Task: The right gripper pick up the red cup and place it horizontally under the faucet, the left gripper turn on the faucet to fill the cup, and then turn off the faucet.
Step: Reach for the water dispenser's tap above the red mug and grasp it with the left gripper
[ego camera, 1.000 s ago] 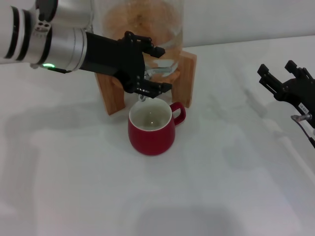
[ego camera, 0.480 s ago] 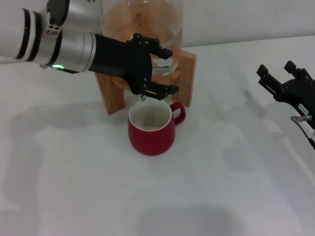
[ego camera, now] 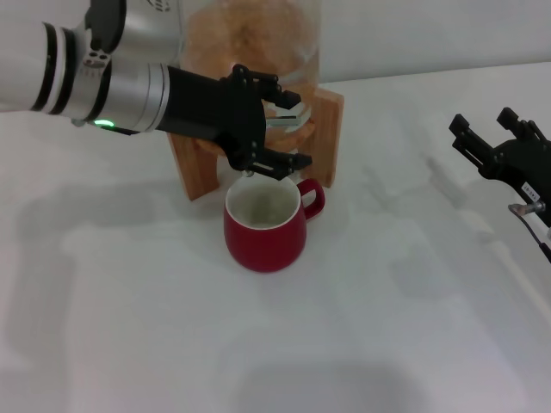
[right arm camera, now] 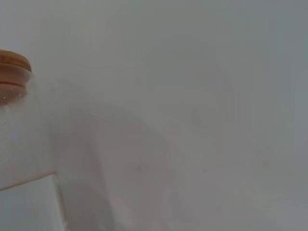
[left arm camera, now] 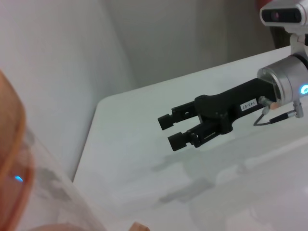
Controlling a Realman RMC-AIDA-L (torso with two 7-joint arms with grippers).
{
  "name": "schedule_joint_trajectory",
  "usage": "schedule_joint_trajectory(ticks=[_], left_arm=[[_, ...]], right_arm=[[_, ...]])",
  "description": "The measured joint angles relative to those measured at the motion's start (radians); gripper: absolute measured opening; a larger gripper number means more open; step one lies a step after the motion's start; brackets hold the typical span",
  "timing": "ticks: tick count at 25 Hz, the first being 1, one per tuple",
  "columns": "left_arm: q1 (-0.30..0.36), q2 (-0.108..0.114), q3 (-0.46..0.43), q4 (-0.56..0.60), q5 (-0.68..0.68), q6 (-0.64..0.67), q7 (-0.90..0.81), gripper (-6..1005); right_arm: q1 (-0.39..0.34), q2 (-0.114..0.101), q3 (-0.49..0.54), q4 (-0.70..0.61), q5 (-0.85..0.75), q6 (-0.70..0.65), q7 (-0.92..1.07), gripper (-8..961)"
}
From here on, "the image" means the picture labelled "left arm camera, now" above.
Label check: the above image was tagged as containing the wooden dispenser stand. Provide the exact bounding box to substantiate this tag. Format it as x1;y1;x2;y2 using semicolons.
129;222;150;231

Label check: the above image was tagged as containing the clear glass water dispenser jar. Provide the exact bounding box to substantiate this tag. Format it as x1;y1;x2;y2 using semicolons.
0;69;108;231

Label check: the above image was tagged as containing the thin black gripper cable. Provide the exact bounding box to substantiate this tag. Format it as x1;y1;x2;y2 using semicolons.
253;102;304;127

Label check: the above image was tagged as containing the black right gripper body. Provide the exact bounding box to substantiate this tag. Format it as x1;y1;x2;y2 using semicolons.
194;77;278;135

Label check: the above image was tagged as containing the silver cable connector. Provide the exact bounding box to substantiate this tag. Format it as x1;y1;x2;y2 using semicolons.
258;95;278;111

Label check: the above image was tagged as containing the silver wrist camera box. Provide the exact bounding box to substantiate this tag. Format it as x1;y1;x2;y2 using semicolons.
259;0;308;26

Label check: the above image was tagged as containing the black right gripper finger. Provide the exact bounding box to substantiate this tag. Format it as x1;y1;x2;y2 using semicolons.
167;121;224;153
157;100;197;132

